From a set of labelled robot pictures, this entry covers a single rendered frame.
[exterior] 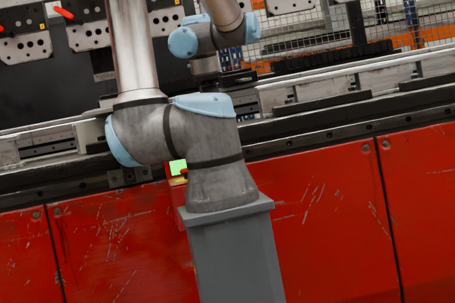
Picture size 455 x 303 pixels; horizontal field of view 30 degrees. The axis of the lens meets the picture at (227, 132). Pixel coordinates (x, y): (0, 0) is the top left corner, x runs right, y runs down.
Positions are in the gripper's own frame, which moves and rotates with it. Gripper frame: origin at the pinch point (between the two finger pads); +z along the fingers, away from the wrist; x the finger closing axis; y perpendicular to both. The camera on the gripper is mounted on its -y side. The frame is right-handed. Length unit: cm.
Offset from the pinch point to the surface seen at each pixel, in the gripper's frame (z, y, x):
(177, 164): 3.2, 9.2, 11.6
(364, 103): -1, 21, -46
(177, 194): 7.8, -6.5, 13.8
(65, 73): -21, 91, 40
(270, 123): -0.4, 21.9, -17.8
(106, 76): -22, 39, 26
